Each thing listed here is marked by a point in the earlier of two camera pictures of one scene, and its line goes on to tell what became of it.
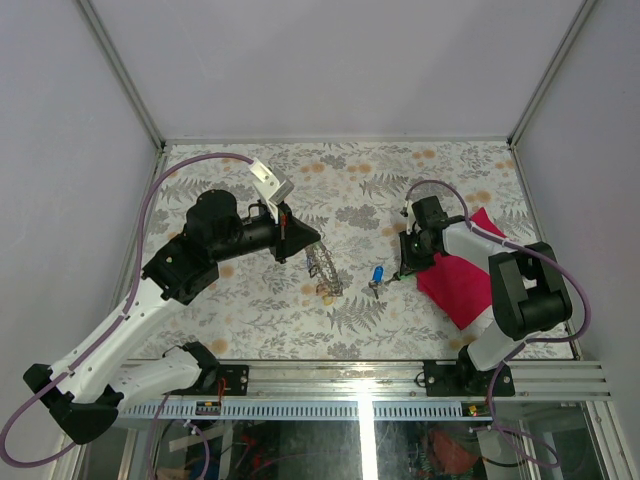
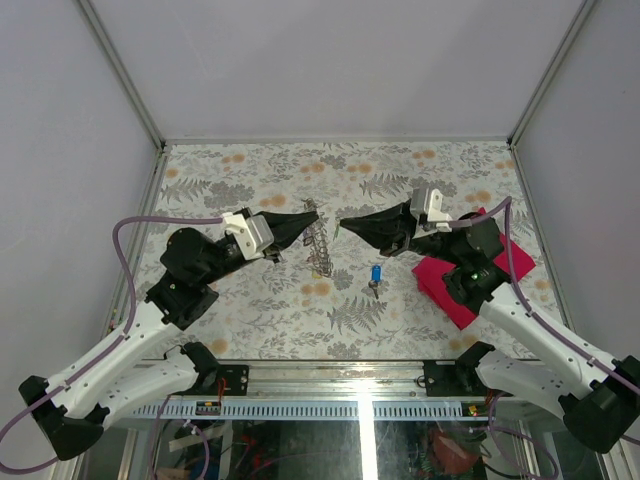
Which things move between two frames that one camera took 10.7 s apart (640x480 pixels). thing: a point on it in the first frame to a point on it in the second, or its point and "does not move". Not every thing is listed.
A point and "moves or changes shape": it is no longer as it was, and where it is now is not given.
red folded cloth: [460, 290] does not move
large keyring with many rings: [321, 266] moves or changes shape
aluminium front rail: [376, 380] does not move
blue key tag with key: [377, 279] does not move
